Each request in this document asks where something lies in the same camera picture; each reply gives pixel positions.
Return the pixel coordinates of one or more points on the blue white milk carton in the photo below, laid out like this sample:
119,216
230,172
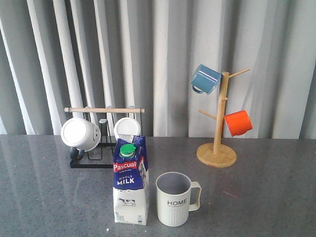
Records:
131,180

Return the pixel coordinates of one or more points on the cream HOME mug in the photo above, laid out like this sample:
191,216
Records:
177,195

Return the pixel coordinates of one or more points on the white ribbed mug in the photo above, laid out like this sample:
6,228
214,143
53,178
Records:
127,126

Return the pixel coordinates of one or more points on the blue enamel mug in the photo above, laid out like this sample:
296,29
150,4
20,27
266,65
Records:
205,79

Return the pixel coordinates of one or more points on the wooden mug tree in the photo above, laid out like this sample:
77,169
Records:
216,154

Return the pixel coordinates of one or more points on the white smiley face mug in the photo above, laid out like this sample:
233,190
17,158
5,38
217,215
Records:
81,135

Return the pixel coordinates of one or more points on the orange enamel mug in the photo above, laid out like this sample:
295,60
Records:
238,123

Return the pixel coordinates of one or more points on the grey pleated curtain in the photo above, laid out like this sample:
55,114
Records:
142,53

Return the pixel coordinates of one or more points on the black wire mug rack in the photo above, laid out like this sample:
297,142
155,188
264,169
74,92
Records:
105,119

